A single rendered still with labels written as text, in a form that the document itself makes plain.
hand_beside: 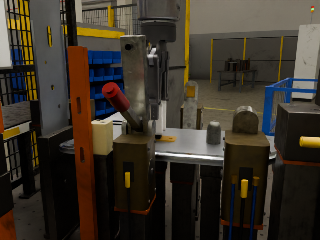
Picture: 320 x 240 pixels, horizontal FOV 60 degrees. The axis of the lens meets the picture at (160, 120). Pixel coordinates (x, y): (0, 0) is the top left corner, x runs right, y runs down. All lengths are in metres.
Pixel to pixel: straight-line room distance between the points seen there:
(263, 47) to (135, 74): 12.20
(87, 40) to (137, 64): 2.46
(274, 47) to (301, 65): 4.27
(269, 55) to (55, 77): 12.01
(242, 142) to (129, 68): 0.21
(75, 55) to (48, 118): 0.26
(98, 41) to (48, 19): 2.28
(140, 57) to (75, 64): 0.12
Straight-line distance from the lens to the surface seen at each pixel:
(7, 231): 0.70
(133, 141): 0.44
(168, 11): 0.58
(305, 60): 8.39
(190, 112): 0.76
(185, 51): 4.05
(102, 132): 0.51
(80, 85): 0.49
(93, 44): 2.95
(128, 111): 0.41
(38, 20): 0.71
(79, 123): 0.51
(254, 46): 12.68
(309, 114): 0.36
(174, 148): 0.57
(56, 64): 0.75
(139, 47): 0.44
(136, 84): 0.45
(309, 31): 8.41
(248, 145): 0.38
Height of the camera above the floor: 1.18
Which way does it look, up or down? 13 degrees down
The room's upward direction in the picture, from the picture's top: straight up
